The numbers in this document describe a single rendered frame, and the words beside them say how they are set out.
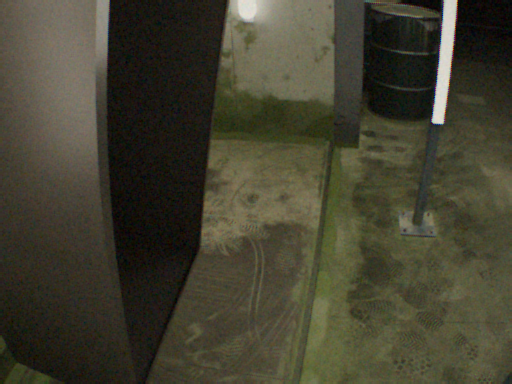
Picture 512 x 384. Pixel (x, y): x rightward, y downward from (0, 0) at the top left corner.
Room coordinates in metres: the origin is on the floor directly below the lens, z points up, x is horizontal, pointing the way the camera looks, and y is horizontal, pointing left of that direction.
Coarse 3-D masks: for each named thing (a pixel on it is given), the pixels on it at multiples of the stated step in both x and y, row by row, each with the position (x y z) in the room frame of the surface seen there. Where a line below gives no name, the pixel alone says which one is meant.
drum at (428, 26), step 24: (384, 24) 2.92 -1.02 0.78; (408, 24) 2.81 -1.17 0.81; (432, 24) 2.82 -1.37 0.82; (384, 48) 2.91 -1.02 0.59; (408, 48) 2.80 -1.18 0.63; (432, 48) 2.83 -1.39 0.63; (384, 72) 2.91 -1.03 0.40; (408, 72) 2.80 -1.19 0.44; (432, 72) 2.85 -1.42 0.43; (384, 96) 2.89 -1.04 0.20; (408, 96) 2.80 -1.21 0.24; (432, 96) 2.89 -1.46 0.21; (408, 120) 2.80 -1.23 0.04
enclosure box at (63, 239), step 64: (0, 0) 0.41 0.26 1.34; (64, 0) 0.39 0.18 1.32; (128, 0) 1.03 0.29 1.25; (192, 0) 0.99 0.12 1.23; (0, 64) 0.42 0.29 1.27; (64, 64) 0.40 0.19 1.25; (128, 64) 1.03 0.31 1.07; (192, 64) 1.00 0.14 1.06; (0, 128) 0.42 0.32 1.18; (64, 128) 0.40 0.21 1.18; (128, 128) 1.04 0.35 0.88; (192, 128) 1.00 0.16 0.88; (0, 192) 0.43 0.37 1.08; (64, 192) 0.41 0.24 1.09; (128, 192) 1.05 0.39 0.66; (192, 192) 1.00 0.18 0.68; (0, 256) 0.45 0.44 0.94; (64, 256) 0.42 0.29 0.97; (128, 256) 0.93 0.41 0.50; (192, 256) 0.97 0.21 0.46; (0, 320) 0.48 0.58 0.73; (64, 320) 0.43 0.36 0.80; (128, 320) 0.69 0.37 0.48
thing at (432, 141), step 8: (440, 8) 1.61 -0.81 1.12; (440, 16) 1.61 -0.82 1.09; (432, 128) 1.57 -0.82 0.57; (432, 136) 1.56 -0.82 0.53; (432, 144) 1.56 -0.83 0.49; (432, 152) 1.56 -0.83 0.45; (424, 160) 1.59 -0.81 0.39; (432, 160) 1.56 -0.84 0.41; (424, 168) 1.57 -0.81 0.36; (432, 168) 1.56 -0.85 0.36; (424, 176) 1.57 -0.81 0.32; (424, 184) 1.56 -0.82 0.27; (424, 192) 1.56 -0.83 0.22; (416, 200) 1.61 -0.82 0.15; (424, 200) 1.56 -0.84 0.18; (416, 208) 1.57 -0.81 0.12; (424, 208) 1.56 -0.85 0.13; (416, 216) 1.57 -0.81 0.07; (416, 224) 1.56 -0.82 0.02
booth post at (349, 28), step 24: (336, 0) 2.47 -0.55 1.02; (360, 0) 2.44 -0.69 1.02; (336, 24) 2.47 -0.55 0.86; (360, 24) 2.44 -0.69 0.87; (336, 48) 2.47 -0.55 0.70; (360, 48) 2.44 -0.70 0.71; (336, 72) 2.47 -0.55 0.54; (360, 72) 2.43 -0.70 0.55; (336, 96) 2.47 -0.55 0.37; (360, 96) 2.43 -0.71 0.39; (336, 120) 2.47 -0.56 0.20; (336, 144) 2.47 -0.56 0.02
